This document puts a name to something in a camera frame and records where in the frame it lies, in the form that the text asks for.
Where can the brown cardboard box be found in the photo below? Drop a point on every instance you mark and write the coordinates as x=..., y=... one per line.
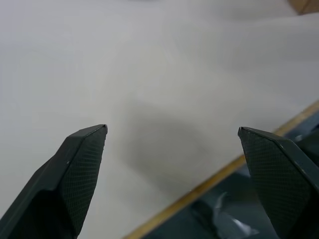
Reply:
x=307, y=4

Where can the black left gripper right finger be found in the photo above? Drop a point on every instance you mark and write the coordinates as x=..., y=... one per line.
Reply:
x=279, y=179

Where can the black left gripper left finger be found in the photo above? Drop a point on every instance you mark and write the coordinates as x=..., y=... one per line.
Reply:
x=74, y=179

